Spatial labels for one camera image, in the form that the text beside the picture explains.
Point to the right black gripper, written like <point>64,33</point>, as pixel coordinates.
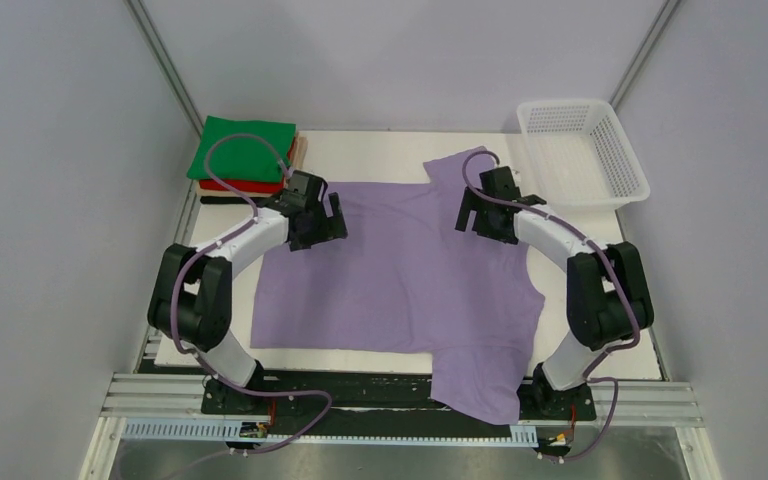
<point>473,201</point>

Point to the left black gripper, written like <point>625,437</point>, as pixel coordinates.
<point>329,225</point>

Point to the lavender t shirt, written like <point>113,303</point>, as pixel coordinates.
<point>404,280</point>

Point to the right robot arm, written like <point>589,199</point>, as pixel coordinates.
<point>608,304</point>

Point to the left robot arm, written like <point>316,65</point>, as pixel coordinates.
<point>191,302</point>

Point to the beige folded t shirt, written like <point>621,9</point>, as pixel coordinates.
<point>296,156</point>

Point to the red folded t shirt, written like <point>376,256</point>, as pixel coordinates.
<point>245,185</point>

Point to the green folded t shirt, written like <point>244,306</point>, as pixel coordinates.
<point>217,128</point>

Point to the black folded t shirt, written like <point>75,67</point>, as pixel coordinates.
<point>220,200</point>

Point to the white plastic basket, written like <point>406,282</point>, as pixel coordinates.
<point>580,154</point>

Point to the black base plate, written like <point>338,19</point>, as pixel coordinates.
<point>348,404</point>

